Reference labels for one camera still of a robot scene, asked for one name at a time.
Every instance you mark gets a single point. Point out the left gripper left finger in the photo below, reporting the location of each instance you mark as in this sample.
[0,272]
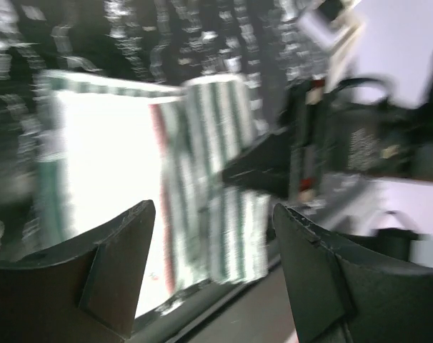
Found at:
[85,289]

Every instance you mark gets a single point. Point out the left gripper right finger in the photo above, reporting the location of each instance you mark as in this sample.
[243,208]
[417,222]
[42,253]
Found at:
[349,288]

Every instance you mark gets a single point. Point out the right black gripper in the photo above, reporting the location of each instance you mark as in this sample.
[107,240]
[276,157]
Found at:
[353,129]

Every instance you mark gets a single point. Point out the green white striped towel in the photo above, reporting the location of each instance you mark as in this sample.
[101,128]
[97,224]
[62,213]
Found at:
[108,144]

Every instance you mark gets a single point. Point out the black marble pattern mat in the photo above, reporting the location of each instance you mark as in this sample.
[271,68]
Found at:
[163,42]

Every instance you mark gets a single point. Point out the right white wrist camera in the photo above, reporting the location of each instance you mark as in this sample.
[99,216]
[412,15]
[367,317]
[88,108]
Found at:
[336,29]

